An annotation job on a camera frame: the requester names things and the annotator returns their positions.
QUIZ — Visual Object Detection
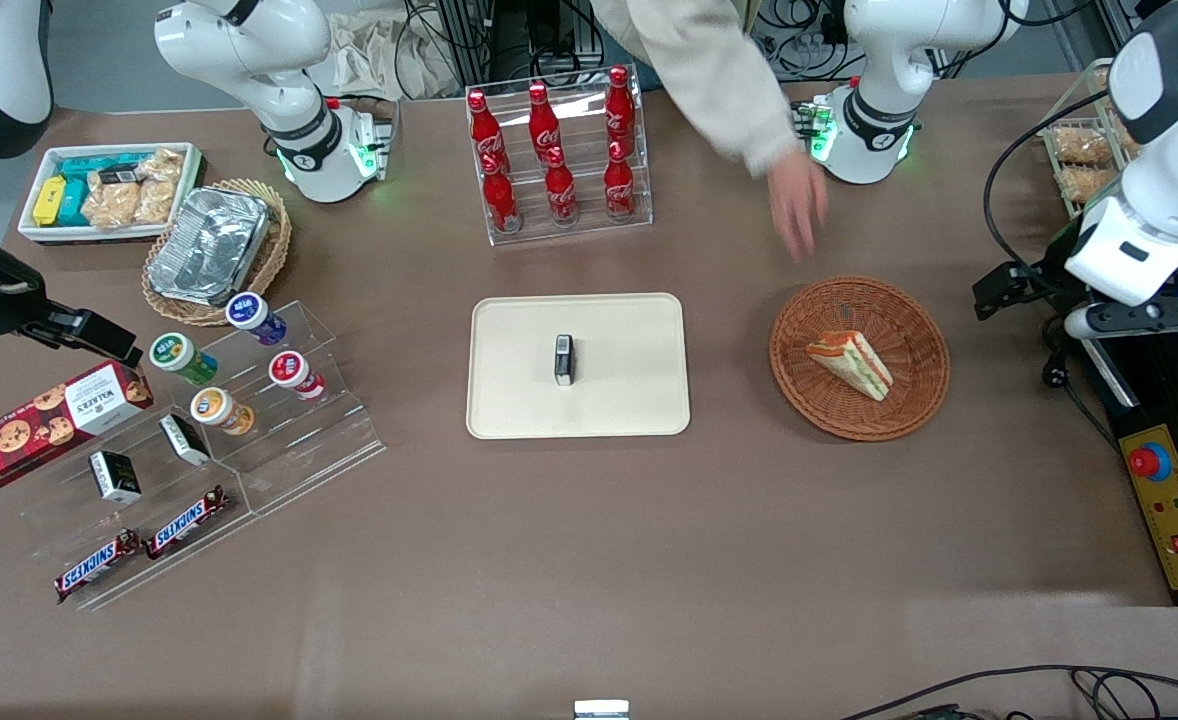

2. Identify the green lid yoghurt cup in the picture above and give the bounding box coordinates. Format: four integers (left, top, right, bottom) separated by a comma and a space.
148, 332, 219, 387

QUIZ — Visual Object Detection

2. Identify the clear acrylic bottle rack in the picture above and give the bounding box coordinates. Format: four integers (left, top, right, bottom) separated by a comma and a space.
464, 64, 654, 248

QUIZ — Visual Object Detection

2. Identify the round brown wicker basket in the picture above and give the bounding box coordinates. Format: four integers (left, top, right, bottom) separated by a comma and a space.
769, 276, 951, 443

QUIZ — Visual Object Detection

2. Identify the black countertop appliance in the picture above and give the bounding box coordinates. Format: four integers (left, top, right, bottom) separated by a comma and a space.
1084, 285, 1178, 441

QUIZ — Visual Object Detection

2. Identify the yellow snack packet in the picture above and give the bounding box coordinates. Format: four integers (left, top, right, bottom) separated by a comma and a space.
32, 176, 69, 228

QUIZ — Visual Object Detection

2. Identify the orange lid yoghurt cup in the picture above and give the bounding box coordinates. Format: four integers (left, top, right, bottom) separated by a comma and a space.
189, 387, 256, 437

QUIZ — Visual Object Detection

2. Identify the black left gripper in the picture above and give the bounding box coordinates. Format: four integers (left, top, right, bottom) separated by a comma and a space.
973, 222, 1092, 322

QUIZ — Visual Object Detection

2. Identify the oval tan wicker basket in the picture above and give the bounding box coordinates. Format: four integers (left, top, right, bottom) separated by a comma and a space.
141, 179, 293, 328

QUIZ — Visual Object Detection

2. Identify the red emergency stop button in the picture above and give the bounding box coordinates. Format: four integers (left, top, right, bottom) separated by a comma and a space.
1128, 442, 1173, 482

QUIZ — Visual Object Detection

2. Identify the short teal snack packet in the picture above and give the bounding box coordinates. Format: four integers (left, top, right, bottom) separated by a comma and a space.
55, 180, 92, 228

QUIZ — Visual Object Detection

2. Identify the beige sleeved person's forearm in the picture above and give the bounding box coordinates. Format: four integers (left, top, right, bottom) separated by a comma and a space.
589, 0, 802, 179

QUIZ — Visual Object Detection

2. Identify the clear cracker packet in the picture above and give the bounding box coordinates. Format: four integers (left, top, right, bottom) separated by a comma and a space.
134, 149, 184, 225
81, 180, 142, 230

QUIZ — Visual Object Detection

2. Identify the red lid yoghurt cup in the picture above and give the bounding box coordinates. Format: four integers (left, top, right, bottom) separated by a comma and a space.
268, 350, 328, 402

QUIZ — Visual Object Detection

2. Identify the aluminium foil tray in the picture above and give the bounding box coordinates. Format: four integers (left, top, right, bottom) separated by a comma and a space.
147, 186, 273, 307

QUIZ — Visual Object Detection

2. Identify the clear acrylic stepped display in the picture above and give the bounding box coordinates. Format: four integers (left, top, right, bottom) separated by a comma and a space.
21, 299, 388, 613

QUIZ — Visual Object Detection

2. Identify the small black white carton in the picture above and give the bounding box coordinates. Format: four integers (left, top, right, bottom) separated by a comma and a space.
88, 450, 143, 506
158, 412, 213, 468

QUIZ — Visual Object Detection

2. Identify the long teal snack packet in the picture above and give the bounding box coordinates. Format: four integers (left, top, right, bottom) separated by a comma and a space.
57, 152, 156, 183

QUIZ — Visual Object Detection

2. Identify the triangle sandwich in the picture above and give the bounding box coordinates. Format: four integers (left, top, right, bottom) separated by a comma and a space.
805, 330, 895, 402

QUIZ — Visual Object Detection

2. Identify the red Coca-Cola bottle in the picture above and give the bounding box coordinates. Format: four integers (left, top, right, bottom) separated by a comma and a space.
544, 147, 579, 227
604, 66, 638, 157
603, 142, 637, 222
528, 83, 563, 161
467, 90, 508, 169
482, 158, 521, 235

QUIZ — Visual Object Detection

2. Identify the beige plastic tray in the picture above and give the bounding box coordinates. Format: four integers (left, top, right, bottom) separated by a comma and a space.
466, 293, 692, 440

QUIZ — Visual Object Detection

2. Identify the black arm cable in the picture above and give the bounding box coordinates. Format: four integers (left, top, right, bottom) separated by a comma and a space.
982, 90, 1112, 276

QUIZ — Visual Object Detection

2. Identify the Snickers chocolate bar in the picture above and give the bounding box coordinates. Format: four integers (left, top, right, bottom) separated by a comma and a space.
53, 528, 143, 605
144, 485, 231, 561

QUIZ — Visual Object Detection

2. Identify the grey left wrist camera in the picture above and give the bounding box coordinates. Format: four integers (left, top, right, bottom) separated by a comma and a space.
1063, 296, 1178, 342

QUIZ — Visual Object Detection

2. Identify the white rectangular snack bin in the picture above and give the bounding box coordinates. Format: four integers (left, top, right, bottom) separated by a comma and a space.
17, 142, 206, 247

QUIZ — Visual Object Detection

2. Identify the red Walkers cookie box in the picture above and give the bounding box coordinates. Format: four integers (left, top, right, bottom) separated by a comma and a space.
0, 359, 155, 489

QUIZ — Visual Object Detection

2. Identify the black table cable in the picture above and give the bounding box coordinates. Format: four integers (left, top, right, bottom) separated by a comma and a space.
837, 663, 1178, 720

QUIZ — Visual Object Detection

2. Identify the purple lid yoghurt cup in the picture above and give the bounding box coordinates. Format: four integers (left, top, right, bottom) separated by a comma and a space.
225, 291, 288, 348

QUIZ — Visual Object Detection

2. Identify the person's bare hand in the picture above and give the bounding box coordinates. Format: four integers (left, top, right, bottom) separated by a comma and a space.
769, 152, 832, 265

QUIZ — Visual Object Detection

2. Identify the clear acrylic bread shelf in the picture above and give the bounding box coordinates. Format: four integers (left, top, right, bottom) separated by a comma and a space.
1041, 58, 1142, 217

